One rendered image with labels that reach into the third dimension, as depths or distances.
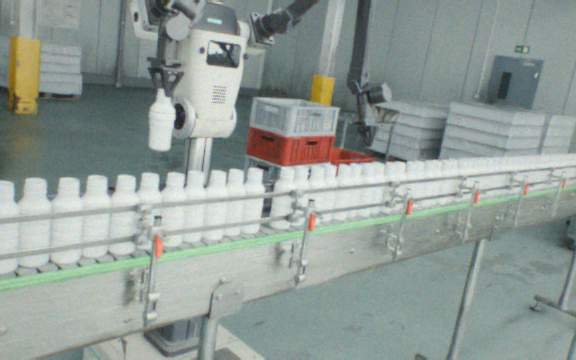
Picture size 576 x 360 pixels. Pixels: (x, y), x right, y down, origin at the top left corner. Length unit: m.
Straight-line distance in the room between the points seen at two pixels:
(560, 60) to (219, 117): 10.41
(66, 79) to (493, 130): 7.51
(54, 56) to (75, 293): 9.77
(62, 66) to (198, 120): 9.04
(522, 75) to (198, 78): 10.61
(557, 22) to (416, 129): 4.49
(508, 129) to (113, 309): 7.08
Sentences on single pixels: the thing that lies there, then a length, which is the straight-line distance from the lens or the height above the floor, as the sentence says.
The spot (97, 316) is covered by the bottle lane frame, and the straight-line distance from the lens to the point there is 1.20.
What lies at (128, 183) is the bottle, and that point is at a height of 1.16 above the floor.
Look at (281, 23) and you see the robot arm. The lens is 2.03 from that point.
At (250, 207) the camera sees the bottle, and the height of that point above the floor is 1.07.
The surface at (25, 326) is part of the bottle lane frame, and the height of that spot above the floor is 0.90.
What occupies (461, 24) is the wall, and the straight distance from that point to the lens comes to 13.00.
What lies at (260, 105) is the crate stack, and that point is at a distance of 4.04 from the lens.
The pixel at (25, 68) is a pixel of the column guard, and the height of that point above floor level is 0.67.
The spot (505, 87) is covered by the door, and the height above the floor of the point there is 1.46.
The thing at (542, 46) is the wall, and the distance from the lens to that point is 12.15.
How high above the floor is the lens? 1.46
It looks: 13 degrees down
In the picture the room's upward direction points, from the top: 9 degrees clockwise
